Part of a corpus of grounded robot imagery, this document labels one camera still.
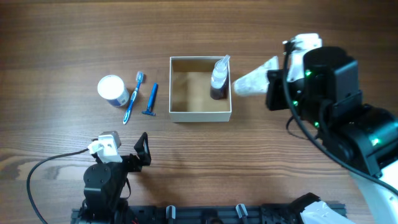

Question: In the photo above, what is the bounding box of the white round jar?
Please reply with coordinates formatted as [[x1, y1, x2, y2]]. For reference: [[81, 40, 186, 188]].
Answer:
[[97, 75, 130, 107]]

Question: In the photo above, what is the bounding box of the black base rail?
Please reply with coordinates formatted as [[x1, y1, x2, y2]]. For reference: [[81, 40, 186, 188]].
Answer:
[[70, 203, 348, 224]]

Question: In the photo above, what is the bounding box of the white tube with print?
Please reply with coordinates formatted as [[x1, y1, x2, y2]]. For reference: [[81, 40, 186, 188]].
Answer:
[[233, 56, 279, 96]]

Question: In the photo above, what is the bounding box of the clear spray bottle dark liquid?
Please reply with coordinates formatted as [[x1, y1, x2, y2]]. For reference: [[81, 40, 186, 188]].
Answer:
[[210, 55, 230, 100]]

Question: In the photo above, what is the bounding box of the blue white toothbrush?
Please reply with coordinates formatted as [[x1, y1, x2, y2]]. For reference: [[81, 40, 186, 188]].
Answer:
[[123, 71, 144, 124]]

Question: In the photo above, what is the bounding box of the blue disposable razor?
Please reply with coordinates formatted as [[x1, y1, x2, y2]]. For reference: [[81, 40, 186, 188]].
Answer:
[[142, 83, 159, 116]]

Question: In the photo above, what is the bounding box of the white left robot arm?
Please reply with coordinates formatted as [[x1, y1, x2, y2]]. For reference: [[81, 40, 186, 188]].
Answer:
[[73, 131, 151, 223]]

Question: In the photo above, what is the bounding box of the white cardboard box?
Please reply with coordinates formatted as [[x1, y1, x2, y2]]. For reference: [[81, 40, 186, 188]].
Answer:
[[169, 56, 232, 123]]

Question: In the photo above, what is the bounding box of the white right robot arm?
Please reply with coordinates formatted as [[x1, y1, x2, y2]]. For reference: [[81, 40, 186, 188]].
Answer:
[[266, 45, 397, 223]]

